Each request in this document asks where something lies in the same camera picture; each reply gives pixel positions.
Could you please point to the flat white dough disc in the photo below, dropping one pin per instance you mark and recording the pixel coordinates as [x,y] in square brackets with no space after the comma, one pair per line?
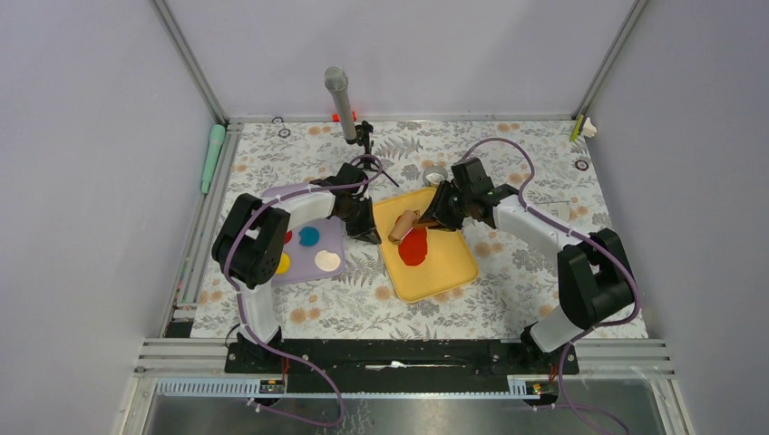
[327,261]

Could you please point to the wooden dough roller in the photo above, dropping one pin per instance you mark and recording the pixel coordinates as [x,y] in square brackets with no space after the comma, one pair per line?
[406,223]

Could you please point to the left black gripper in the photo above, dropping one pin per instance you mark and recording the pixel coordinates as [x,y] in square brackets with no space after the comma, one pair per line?
[367,230]

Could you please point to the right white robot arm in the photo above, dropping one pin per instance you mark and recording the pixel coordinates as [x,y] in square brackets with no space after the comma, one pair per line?
[594,278]

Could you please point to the metal dough scraper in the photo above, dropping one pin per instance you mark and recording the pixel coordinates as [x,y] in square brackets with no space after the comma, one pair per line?
[559,210]

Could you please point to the purple tray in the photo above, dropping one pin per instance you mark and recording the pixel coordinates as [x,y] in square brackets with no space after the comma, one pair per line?
[307,206]

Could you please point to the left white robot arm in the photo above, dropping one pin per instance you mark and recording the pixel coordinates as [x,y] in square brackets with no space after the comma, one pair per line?
[251,241]

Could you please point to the yellow tray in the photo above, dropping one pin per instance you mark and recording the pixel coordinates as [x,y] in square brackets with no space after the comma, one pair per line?
[449,263]

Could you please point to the grey microphone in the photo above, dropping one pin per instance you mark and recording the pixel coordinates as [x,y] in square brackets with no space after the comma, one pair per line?
[336,83]

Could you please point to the flat yellow dough disc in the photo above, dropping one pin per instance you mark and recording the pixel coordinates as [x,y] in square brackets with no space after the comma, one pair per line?
[284,264]

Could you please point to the flat blue dough disc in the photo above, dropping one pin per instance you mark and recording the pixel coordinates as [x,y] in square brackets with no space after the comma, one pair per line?
[308,236]

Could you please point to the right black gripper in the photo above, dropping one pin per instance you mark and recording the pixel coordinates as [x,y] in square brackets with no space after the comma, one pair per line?
[436,214]

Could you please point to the red dough ball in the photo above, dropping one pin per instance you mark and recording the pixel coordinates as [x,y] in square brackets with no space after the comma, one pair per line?
[413,248]

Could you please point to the black mini tripod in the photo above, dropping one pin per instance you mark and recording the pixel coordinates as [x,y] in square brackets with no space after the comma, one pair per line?
[368,163]

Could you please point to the white corner clip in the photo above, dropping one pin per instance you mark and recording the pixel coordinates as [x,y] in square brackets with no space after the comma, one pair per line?
[583,128]

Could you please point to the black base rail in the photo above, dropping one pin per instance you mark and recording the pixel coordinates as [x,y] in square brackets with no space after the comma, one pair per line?
[396,366]

